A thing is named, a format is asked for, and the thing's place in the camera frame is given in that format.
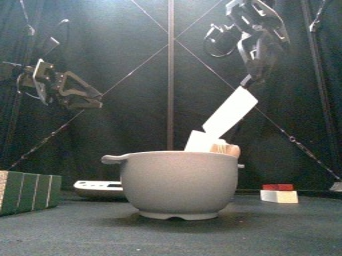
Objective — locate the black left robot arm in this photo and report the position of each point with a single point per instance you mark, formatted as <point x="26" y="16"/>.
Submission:
<point x="18" y="75"/>

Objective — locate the wooden knife holder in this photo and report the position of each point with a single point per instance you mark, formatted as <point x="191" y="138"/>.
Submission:
<point x="226" y="150"/>

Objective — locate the white flat tool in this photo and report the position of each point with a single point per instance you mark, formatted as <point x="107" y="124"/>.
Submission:
<point x="95" y="189"/>

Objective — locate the white toy knife blade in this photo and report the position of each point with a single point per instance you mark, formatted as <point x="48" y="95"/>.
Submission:
<point x="199" y="141"/>

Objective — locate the green box with white stripes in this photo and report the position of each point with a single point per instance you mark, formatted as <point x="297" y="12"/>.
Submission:
<point x="31" y="191"/>

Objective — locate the white block under red block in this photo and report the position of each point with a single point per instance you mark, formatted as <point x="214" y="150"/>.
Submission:
<point x="278" y="196"/>

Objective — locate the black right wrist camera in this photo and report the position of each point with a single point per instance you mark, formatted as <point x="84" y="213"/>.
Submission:
<point x="221" y="40"/>

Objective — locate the slanted dark frame pole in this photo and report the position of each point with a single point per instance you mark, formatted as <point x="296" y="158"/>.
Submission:
<point x="322" y="100"/>

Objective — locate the vertical metal frame pole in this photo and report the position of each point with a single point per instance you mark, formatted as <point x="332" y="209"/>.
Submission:
<point x="170" y="100"/>

